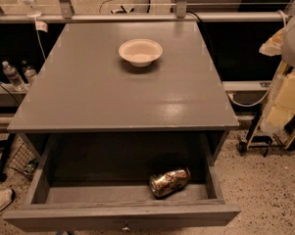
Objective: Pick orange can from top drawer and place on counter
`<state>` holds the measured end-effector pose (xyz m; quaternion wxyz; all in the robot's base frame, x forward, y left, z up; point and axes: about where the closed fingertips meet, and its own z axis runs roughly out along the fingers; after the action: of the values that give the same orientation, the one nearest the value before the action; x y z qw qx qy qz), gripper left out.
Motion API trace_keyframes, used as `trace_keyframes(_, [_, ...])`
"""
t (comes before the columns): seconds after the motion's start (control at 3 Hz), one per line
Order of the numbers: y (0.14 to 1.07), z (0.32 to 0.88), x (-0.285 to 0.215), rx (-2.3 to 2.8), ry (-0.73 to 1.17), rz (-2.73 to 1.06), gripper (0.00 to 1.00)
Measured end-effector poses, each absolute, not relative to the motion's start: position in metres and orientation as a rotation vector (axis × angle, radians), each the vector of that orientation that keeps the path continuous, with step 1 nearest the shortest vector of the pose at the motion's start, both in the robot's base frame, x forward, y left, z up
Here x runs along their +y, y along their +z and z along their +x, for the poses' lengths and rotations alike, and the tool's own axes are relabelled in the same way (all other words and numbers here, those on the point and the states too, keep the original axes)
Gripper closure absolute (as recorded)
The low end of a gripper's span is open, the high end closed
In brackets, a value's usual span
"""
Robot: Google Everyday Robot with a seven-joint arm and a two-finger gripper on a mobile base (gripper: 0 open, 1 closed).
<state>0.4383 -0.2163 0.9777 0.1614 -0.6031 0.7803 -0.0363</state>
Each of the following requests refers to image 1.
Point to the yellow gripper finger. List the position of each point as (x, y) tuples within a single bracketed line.
[(279, 106), (272, 46)]

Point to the crushed orange soda can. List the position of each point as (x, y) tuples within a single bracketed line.
[(164, 184)]

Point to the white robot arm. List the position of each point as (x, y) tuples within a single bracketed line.
[(288, 43)]

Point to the open grey top drawer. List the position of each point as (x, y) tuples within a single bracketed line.
[(90, 181)]

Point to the white paper bowl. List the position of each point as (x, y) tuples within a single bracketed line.
[(140, 52)]

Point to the grey wooden cabinet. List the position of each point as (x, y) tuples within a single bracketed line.
[(87, 87)]

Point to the clear water bottle right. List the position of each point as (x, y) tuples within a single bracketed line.
[(28, 71)]

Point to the clear water bottle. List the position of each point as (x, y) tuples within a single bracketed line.
[(13, 76), (28, 71)]

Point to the white webcam on stand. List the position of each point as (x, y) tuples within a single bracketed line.
[(32, 13)]

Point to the clear water bottle left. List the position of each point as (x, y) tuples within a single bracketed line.
[(13, 76)]

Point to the metal frame rail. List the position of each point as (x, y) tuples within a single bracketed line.
[(204, 17)]

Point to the yellow wooden frame cart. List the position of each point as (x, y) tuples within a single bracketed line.
[(267, 142)]

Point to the black wire basket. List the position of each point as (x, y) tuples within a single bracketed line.
[(24, 162)]

